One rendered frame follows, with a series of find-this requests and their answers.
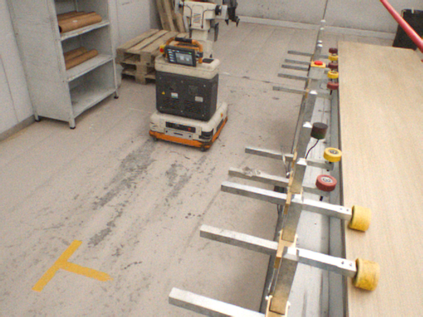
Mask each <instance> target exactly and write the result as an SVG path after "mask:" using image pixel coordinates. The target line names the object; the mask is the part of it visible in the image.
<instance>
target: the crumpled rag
mask: <svg viewBox="0 0 423 317"><path fill-rule="evenodd" d="M242 170H243V171H242V174H243V175H248V176H253V175H254V176H257V175H261V171H260V170H257V169H255V168H249V167H248V166H247V167H244V168H242Z"/></svg>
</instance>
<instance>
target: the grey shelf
mask: <svg viewBox="0 0 423 317"><path fill-rule="evenodd" d="M7 1H8V4H9V10H10V13H11V19H12V22H13V25H14V30H15V33H16V39H17V43H18V48H19V52H20V54H21V60H22V63H23V69H24V72H25V78H26V80H27V84H28V89H29V93H30V98H31V104H32V107H33V110H34V114H35V119H36V120H35V122H37V123H39V122H41V121H42V119H40V118H38V115H39V116H44V117H48V118H55V119H58V120H61V121H68V122H69V123H70V129H74V128H76V126H75V123H74V118H75V117H76V116H79V115H80V114H81V113H82V112H83V111H85V110H86V109H88V108H90V107H91V106H93V105H95V104H97V103H99V102H100V101H102V100H103V99H104V98H105V97H107V96H109V95H110V94H112V93H113V92H115V96H114V99H118V98H119V96H118V86H117V85H116V70H115V56H114V47H113V33H112V24H111V17H110V2H109V0H77V1H76V0H7ZM106 7H107V9H106ZM77 10H78V12H80V11H85V12H86V14H87V13H92V12H95V13H97V14H99V15H100V16H101V17H102V21H101V22H99V23H95V24H93V25H89V26H85V27H82V28H78V29H75V30H71V31H67V33H62V34H59V26H58V21H57V15H56V14H60V13H66V12H69V11H77ZM14 14H15V16H14ZM107 14H108V17H107ZM51 23H52V25H51ZM108 28H109V32H108ZM81 35H82V36H81ZM109 35H110V39H109ZM19 36H20V37H19ZM110 43H111V46H110ZM21 45H22V46H21ZM82 46H84V47H85V48H86V51H87V52H88V51H91V50H93V49H96V50H97V51H98V54H97V56H95V57H93V58H91V59H89V60H87V61H85V62H83V63H81V64H78V65H76V66H74V67H72V68H70V69H67V70H66V71H65V62H64V54H63V53H66V52H69V51H72V50H73V49H75V48H79V47H82ZM57 58H58V59H57ZM111 60H112V61H111ZM25 63H26V64H25ZM112 64H113V68H112ZM26 66H27V67H26ZM59 69H60V71H59ZM86 75H87V76H86ZM113 80H114V82H113ZM32 93H33V94H32Z"/></svg>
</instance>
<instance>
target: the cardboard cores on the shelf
mask: <svg viewBox="0 0 423 317"><path fill-rule="evenodd" d="M56 15H57V21H58V26H59V34H62V33H67V31H71V30H75V29H78V28H82V27H85V26H89V25H93V24H95V23H99V22H101V21H102V17H101V16H100V15H99V14H97V13H95V12H92V13H87V14H86V12H85V11H80V12H78V11H69V12H66V13H60V14H56ZM63 54H64V62H65V71H66V70H67V69H70V68H72V67H74V66H76V65H78V64H81V63H83V62H85V61H87V60H89V59H91V58H93V57H95V56H97V54H98V51H97V50H96V49H93V50H91V51H88V52H87V51H86V48H85V47H79V48H75V49H73V50H72V51H69V52H66V53H63Z"/></svg>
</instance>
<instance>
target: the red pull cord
mask: <svg viewBox="0 0 423 317"><path fill-rule="evenodd" d="M380 2H381V3H382V4H383V5H384V7H386V8H385V9H387V10H388V12H389V13H390V14H391V15H392V16H393V18H394V20H396V21H397V23H398V24H399V25H400V26H401V28H402V29H403V31H405V32H406V34H408V36H409V38H410V39H411V40H412V41H413V42H414V43H415V44H416V45H417V48H418V49H419V50H420V51H421V52H422V53H423V40H422V39H420V37H419V36H418V35H417V33H416V32H415V31H414V30H412V29H411V27H410V26H409V25H408V24H407V23H406V22H405V21H404V20H403V19H402V17H401V16H400V15H399V14H398V13H397V12H396V11H395V10H394V9H393V8H392V7H391V6H390V5H389V3H388V2H387V1H386V0H380Z"/></svg>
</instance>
